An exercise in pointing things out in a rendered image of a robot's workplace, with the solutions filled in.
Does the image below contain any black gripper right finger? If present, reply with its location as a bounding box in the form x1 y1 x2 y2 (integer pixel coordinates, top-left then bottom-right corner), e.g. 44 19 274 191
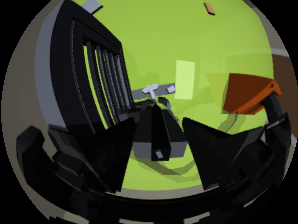
182 117 265 190

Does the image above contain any brown flat bar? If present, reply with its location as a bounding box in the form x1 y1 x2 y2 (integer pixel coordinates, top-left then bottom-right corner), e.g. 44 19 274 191
204 3 216 15

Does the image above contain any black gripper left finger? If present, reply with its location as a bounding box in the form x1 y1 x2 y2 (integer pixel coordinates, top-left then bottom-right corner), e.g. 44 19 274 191
48 117 134 194

